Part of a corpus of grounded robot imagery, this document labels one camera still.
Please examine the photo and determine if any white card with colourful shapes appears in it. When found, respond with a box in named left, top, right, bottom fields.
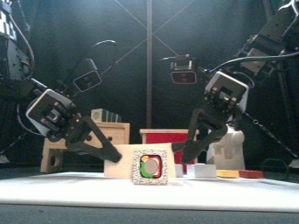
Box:
left=131, top=149, right=169, bottom=186

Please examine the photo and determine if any wooden toy cabinet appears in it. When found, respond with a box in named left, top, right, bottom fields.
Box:
left=40, top=122, right=131, bottom=174

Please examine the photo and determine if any white green toy box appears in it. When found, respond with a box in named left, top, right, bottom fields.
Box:
left=89, top=108, right=123, bottom=123

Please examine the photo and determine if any red box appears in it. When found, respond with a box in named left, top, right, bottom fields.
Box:
left=139, top=129, right=200, bottom=165

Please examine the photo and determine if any plain speckled rice block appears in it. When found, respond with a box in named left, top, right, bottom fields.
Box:
left=185, top=163, right=217, bottom=179

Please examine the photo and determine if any yellow toy food block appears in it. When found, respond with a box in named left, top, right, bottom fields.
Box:
left=215, top=169, right=240, bottom=179

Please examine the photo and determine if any black diagonal rod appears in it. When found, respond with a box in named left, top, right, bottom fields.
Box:
left=243, top=112, right=299, bottom=160

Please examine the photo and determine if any red toy food block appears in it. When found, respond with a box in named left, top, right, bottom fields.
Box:
left=238, top=169, right=266, bottom=179

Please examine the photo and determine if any white cutting board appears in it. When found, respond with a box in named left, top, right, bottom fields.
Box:
left=0, top=171, right=299, bottom=214

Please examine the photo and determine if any grey right arm cable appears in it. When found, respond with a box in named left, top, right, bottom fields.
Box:
left=209, top=52, right=299, bottom=74

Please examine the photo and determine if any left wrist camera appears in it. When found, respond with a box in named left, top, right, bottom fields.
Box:
left=72, top=58, right=103, bottom=93

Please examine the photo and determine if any black wire loop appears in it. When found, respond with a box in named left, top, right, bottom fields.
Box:
left=260, top=157, right=290, bottom=180

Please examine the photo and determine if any vertical metal frame pole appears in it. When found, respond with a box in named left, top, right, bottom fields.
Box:
left=145, top=0, right=155, bottom=130

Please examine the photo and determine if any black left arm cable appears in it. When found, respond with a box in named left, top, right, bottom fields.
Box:
left=91, top=39, right=117, bottom=68

